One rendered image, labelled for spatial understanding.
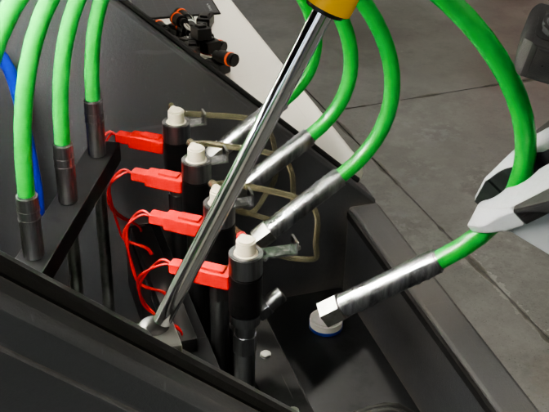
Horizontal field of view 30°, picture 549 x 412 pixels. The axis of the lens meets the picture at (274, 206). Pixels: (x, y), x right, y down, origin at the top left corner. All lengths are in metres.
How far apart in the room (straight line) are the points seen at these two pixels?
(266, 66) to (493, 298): 1.38
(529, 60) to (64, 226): 0.46
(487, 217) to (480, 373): 0.34
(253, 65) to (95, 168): 0.55
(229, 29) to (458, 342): 0.77
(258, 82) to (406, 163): 1.88
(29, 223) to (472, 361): 0.44
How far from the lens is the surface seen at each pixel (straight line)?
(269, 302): 0.85
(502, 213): 0.67
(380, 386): 1.15
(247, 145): 0.39
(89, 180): 0.98
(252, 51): 1.55
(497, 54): 0.65
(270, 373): 0.93
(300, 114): 1.36
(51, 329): 0.38
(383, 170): 3.25
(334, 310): 0.74
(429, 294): 1.09
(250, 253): 0.81
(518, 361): 2.55
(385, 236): 1.17
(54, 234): 0.90
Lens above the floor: 1.59
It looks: 32 degrees down
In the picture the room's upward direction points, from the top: 1 degrees clockwise
